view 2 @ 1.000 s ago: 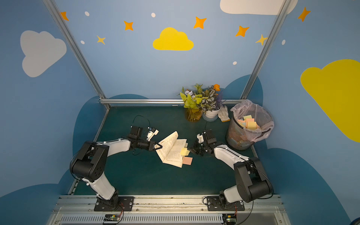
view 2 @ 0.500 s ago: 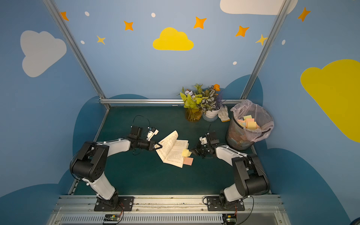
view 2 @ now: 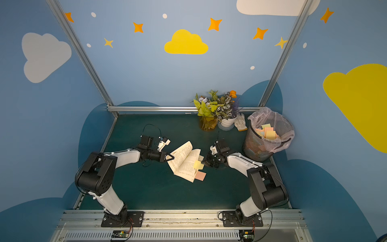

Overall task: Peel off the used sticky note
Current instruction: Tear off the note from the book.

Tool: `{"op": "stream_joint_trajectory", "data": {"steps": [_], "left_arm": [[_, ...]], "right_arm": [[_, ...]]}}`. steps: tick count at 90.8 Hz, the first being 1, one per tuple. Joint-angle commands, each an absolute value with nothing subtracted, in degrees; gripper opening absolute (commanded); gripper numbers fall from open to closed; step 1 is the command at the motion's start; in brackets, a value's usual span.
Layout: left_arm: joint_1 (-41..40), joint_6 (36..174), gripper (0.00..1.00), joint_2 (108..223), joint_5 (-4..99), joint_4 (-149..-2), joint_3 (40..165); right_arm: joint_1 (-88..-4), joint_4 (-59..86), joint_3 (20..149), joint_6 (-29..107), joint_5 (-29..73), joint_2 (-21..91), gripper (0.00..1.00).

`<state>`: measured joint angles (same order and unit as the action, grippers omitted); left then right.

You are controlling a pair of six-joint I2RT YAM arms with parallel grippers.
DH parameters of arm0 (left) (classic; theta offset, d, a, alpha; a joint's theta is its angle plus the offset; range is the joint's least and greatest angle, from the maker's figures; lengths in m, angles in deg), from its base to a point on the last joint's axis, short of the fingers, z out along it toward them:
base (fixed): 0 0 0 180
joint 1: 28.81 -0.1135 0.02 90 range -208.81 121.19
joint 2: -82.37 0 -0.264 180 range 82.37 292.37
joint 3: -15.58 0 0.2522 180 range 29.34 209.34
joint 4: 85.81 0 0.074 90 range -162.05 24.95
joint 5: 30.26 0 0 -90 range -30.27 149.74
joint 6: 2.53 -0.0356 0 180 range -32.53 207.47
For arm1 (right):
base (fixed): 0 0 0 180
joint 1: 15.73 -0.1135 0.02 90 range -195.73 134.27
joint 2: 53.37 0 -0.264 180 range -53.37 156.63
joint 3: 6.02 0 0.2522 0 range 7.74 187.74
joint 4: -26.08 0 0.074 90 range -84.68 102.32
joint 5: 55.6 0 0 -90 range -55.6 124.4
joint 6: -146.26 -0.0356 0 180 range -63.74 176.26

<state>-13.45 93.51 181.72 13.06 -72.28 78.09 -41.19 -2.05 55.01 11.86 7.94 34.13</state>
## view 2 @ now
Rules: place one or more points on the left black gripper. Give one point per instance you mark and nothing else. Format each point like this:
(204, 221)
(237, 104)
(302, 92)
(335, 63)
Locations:
(163, 156)

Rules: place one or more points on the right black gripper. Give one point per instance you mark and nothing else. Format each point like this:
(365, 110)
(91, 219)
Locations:
(211, 160)

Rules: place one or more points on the yellow sticky note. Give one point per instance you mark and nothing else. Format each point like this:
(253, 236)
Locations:
(198, 165)

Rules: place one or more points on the purple covered book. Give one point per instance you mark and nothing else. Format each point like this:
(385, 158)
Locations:
(184, 160)

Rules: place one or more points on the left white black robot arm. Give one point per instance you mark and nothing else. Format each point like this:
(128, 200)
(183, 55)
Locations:
(96, 175)

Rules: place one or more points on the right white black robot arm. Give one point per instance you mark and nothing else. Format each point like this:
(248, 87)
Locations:
(266, 188)

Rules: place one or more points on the pink sticky note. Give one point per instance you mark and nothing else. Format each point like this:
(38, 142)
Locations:
(200, 175)

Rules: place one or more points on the discarded sticky notes in bin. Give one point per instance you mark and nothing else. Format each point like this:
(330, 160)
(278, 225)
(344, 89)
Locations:
(267, 131)

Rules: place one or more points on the black mesh trash bin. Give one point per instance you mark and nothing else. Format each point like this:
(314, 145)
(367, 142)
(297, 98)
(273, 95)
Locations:
(260, 149)

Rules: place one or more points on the white work glove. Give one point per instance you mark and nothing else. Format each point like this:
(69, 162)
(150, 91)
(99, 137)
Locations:
(240, 122)

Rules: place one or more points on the patterned plant in white pot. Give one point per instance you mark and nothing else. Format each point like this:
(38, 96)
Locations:
(227, 110)

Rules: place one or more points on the green plant in amber vase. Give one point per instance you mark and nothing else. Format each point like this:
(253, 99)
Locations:
(206, 108)

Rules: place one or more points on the translucent plastic bin liner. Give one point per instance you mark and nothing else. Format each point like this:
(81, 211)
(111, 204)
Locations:
(265, 112)

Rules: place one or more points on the right circuit board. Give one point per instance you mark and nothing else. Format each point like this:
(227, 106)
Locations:
(246, 236)

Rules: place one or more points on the circuit board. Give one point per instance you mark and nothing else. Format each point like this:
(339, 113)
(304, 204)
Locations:
(120, 235)
(246, 236)

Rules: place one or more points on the left circuit board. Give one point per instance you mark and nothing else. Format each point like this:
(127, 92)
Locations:
(120, 235)

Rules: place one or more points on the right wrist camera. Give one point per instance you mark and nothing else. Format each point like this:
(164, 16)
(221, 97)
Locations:
(220, 147)

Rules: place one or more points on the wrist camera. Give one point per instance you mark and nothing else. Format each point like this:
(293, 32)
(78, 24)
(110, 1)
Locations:
(162, 143)
(220, 147)

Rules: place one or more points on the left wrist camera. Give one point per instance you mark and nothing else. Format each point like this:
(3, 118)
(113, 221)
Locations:
(162, 143)

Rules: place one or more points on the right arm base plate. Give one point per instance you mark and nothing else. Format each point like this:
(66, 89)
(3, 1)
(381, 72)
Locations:
(234, 218)

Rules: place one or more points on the aluminium frame back bar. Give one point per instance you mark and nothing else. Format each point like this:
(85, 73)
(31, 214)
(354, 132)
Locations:
(152, 109)

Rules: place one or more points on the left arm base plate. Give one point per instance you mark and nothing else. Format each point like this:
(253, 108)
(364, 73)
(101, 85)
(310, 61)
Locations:
(124, 219)

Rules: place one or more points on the aluminium front rail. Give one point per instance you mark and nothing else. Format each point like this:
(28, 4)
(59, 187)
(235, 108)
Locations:
(280, 225)

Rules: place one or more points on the aluminium frame right post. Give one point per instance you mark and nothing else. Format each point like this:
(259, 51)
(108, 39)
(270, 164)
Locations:
(285, 54)

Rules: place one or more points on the aluminium frame post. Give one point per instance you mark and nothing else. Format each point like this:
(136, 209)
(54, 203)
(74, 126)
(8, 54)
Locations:
(285, 54)
(71, 35)

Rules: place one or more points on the aluminium frame left post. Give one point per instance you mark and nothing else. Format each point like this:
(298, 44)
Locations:
(71, 35)

